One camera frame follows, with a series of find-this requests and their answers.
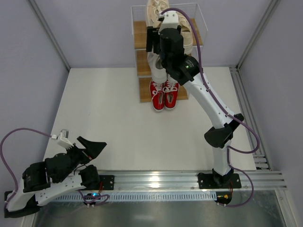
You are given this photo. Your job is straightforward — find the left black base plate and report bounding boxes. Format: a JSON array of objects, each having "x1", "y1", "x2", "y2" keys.
[{"x1": 95, "y1": 175, "x2": 115, "y2": 191}]

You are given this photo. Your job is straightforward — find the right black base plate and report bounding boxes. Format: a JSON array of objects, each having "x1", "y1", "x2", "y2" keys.
[{"x1": 197, "y1": 173, "x2": 242, "y2": 189}]

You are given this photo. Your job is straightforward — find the aluminium mounting rail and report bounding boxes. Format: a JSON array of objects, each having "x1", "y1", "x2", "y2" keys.
[{"x1": 98, "y1": 170, "x2": 287, "y2": 191}]

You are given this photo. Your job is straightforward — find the red canvas sneaker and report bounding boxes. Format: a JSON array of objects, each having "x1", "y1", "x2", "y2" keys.
[
  {"x1": 150, "y1": 80, "x2": 164, "y2": 112},
  {"x1": 163, "y1": 80, "x2": 179, "y2": 110}
]

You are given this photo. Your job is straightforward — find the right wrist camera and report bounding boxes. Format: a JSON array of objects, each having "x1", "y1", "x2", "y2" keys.
[{"x1": 158, "y1": 10, "x2": 179, "y2": 32}]

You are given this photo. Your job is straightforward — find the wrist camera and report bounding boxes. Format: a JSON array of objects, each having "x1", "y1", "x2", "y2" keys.
[
  {"x1": 158, "y1": 10, "x2": 179, "y2": 32},
  {"x1": 51, "y1": 129, "x2": 73, "y2": 149}
]

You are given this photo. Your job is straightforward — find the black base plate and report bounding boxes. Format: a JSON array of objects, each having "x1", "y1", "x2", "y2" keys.
[
  {"x1": 197, "y1": 173, "x2": 242, "y2": 189},
  {"x1": 95, "y1": 175, "x2": 115, "y2": 191}
]

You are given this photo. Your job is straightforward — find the white sneaker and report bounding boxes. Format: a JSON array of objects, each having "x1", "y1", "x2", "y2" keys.
[
  {"x1": 167, "y1": 74, "x2": 178, "y2": 83},
  {"x1": 147, "y1": 52, "x2": 167, "y2": 83}
]

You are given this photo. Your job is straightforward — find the white wire shoe shelf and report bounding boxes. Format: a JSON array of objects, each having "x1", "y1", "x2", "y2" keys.
[{"x1": 132, "y1": 3, "x2": 208, "y2": 103}]

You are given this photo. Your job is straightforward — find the right corner aluminium post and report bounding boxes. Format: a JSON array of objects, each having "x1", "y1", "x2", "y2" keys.
[{"x1": 236, "y1": 0, "x2": 281, "y2": 70}]

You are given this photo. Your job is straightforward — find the right aluminium frame rail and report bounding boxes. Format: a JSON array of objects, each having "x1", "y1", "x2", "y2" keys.
[{"x1": 229, "y1": 66, "x2": 272, "y2": 171}]

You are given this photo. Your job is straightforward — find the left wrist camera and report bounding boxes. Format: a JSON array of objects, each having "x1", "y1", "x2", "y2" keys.
[{"x1": 51, "y1": 129, "x2": 73, "y2": 149}]

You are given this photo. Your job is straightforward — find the corner aluminium post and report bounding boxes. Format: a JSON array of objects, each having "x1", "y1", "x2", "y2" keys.
[
  {"x1": 236, "y1": 0, "x2": 281, "y2": 70},
  {"x1": 27, "y1": 0, "x2": 71, "y2": 71}
]

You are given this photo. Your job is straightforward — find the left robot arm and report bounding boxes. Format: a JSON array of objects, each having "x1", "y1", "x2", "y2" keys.
[{"x1": 4, "y1": 136, "x2": 107, "y2": 218}]

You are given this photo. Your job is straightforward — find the left corner aluminium post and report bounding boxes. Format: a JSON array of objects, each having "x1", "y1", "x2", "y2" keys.
[{"x1": 27, "y1": 0, "x2": 71, "y2": 71}]

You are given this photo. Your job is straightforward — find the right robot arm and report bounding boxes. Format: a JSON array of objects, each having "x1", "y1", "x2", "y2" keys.
[{"x1": 146, "y1": 26, "x2": 244, "y2": 188}]

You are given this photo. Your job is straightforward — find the beige sneaker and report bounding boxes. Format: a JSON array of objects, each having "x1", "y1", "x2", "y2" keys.
[
  {"x1": 145, "y1": 0, "x2": 169, "y2": 27},
  {"x1": 177, "y1": 12, "x2": 193, "y2": 54}
]

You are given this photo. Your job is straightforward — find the white slotted cable duct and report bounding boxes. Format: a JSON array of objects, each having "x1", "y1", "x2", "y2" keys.
[{"x1": 51, "y1": 191, "x2": 217, "y2": 202}]

